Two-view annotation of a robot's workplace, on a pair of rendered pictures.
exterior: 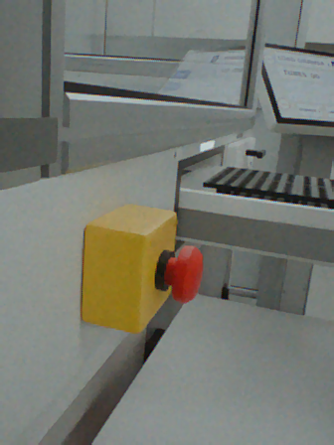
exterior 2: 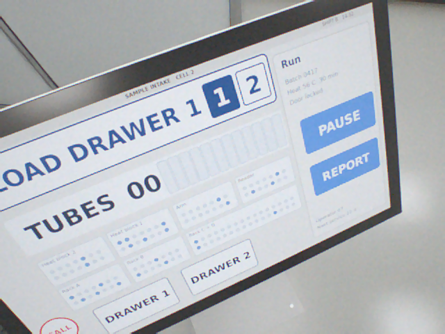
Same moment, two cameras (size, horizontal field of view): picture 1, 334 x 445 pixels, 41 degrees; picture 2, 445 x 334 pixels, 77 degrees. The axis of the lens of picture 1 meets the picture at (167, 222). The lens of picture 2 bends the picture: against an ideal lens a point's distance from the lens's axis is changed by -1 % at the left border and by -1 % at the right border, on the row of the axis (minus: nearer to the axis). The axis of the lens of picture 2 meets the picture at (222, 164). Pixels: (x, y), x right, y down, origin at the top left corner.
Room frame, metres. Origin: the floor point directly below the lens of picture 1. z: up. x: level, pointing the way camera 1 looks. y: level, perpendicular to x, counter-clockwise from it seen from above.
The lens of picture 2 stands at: (1.38, -0.52, 1.38)
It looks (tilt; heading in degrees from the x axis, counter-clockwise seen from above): 63 degrees down; 6
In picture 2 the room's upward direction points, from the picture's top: 8 degrees counter-clockwise
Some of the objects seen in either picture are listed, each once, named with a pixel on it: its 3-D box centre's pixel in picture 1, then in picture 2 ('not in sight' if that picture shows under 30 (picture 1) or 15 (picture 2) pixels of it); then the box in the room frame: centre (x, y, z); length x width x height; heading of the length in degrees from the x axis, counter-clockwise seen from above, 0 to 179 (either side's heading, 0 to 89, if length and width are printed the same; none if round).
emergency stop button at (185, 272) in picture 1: (179, 272); not in sight; (0.29, -0.01, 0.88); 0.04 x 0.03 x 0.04; 164
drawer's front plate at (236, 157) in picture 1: (240, 167); not in sight; (0.92, -0.14, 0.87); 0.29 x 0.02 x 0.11; 164
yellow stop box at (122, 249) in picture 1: (135, 264); not in sight; (0.30, 0.02, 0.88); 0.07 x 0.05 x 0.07; 164
